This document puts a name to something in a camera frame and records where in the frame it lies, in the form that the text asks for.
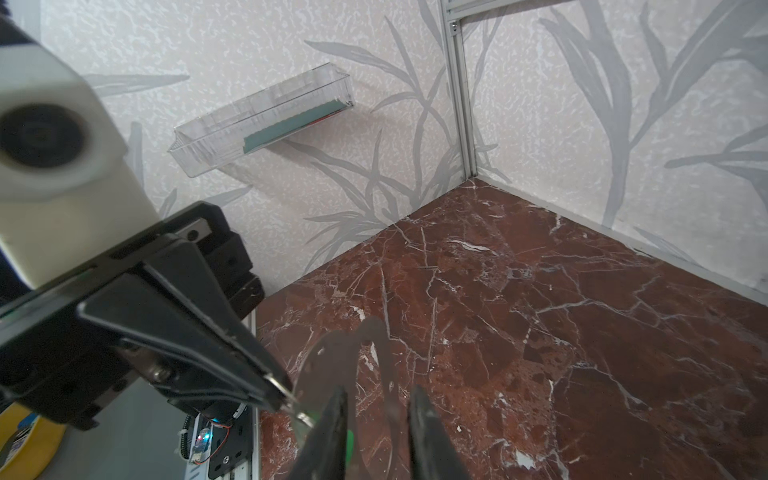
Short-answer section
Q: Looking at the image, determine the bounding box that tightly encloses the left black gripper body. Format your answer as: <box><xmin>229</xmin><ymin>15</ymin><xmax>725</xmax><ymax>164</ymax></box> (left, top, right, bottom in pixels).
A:
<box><xmin>1</xmin><ymin>202</ymin><xmax>264</xmax><ymax>430</ymax></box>

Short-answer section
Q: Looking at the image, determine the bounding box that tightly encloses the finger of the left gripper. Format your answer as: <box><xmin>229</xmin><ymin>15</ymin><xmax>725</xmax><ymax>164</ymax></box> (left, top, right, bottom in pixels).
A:
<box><xmin>77</xmin><ymin>239</ymin><xmax>292</xmax><ymax>412</ymax></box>

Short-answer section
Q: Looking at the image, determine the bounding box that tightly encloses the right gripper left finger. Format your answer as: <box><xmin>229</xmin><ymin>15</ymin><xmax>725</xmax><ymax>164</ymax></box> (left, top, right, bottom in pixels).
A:
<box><xmin>284</xmin><ymin>386</ymin><xmax>350</xmax><ymax>480</ymax></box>

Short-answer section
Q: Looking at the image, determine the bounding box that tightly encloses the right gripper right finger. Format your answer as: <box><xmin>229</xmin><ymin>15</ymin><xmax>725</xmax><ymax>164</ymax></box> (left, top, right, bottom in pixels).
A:
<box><xmin>408</xmin><ymin>385</ymin><xmax>470</xmax><ymax>480</ymax></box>

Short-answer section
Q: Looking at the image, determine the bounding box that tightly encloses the key with green tag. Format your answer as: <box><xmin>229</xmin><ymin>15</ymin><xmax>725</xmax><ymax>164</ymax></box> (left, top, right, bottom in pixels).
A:
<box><xmin>278</xmin><ymin>389</ymin><xmax>356</xmax><ymax>466</ymax></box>

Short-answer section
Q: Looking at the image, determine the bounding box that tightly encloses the yellow bin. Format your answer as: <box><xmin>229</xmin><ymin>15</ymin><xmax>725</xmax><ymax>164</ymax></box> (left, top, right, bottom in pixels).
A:
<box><xmin>1</xmin><ymin>403</ymin><xmax>66</xmax><ymax>480</ymax></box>

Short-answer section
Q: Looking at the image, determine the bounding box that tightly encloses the small circuit board left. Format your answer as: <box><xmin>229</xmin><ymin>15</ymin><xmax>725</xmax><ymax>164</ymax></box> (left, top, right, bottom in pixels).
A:
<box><xmin>177</xmin><ymin>415</ymin><xmax>232</xmax><ymax>465</ymax></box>

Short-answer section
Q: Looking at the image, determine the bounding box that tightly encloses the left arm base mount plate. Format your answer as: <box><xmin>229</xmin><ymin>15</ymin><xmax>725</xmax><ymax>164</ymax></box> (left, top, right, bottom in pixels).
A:
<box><xmin>208</xmin><ymin>408</ymin><xmax>256</xmax><ymax>479</ymax></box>

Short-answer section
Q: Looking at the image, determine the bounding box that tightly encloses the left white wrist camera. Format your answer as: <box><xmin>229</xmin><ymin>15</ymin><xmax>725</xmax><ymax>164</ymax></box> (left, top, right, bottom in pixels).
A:
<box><xmin>1</xmin><ymin>18</ymin><xmax>159</xmax><ymax>289</ymax></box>

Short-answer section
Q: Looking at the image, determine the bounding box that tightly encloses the clear plastic wall tray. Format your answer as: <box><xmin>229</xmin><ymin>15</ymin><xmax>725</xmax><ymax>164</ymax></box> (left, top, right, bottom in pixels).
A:
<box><xmin>168</xmin><ymin>63</ymin><xmax>355</xmax><ymax>178</ymax></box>

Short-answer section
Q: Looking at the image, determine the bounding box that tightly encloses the aluminium frame corner post left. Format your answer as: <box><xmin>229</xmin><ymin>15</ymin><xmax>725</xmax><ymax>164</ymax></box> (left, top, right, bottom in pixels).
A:
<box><xmin>439</xmin><ymin>1</ymin><xmax>478</xmax><ymax>179</ymax></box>

